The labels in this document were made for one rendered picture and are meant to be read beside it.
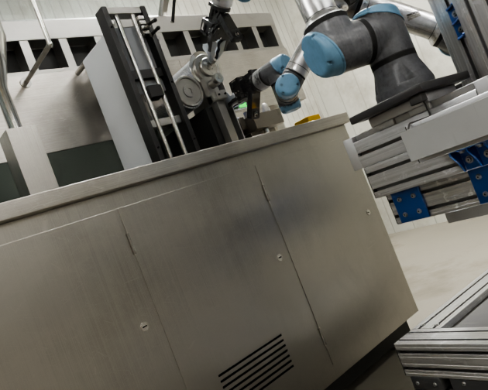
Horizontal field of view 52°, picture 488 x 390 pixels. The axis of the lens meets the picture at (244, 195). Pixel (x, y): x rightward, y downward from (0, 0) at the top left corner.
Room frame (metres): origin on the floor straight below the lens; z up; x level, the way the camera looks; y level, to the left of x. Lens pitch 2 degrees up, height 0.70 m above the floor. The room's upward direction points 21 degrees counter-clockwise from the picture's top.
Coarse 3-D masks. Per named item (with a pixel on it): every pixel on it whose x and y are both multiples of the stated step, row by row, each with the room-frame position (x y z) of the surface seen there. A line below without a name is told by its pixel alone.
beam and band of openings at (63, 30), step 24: (24, 24) 1.85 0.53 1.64; (48, 24) 1.91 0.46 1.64; (72, 24) 1.97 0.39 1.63; (96, 24) 2.04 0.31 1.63; (168, 24) 2.27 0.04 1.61; (192, 24) 2.36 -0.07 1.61; (240, 24) 2.57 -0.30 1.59; (264, 24) 2.68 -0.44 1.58; (24, 48) 1.83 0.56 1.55; (72, 48) 2.03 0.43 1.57; (168, 48) 2.34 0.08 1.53; (192, 48) 2.33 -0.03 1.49; (240, 48) 2.53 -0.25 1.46; (264, 48) 2.63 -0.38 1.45; (24, 72) 1.81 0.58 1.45; (48, 72) 1.87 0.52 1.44
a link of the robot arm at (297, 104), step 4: (272, 84) 1.72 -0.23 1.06; (272, 88) 1.74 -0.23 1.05; (276, 96) 1.70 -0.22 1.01; (296, 100) 1.71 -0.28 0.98; (280, 104) 1.72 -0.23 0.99; (284, 104) 1.71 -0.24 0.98; (288, 104) 1.70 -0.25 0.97; (292, 104) 1.70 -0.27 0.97; (296, 104) 1.71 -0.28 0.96; (300, 104) 1.72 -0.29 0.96; (280, 108) 1.73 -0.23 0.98; (284, 108) 1.71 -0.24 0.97; (288, 108) 1.71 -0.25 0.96; (292, 108) 1.71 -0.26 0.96; (296, 108) 1.72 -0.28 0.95; (284, 112) 1.73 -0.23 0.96; (288, 112) 1.74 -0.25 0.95
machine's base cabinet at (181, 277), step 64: (128, 192) 1.29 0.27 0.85; (192, 192) 1.41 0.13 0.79; (256, 192) 1.56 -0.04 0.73; (320, 192) 1.73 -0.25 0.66; (0, 256) 1.07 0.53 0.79; (64, 256) 1.15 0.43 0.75; (128, 256) 1.24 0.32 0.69; (192, 256) 1.36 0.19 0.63; (256, 256) 1.49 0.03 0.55; (320, 256) 1.66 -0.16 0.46; (384, 256) 1.86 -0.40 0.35; (0, 320) 1.04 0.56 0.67; (64, 320) 1.12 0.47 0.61; (128, 320) 1.21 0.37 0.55; (192, 320) 1.31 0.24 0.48; (256, 320) 1.44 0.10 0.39; (320, 320) 1.59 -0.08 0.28; (384, 320) 1.78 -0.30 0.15; (0, 384) 1.01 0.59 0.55; (64, 384) 1.09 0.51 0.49; (128, 384) 1.17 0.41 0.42; (192, 384) 1.27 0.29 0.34; (256, 384) 1.39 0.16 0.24; (320, 384) 1.53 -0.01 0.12
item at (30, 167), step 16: (0, 32) 1.50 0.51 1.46; (0, 48) 1.50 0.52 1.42; (0, 64) 1.50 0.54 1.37; (0, 80) 1.50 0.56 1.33; (0, 96) 1.50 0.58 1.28; (16, 112) 1.52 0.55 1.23; (16, 128) 1.48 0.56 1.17; (32, 128) 1.50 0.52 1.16; (16, 144) 1.47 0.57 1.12; (32, 144) 1.49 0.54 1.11; (16, 160) 1.46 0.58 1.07; (32, 160) 1.48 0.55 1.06; (48, 160) 1.51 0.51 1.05; (16, 176) 1.50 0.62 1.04; (32, 176) 1.47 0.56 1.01; (48, 176) 1.50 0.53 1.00; (32, 192) 1.46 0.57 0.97
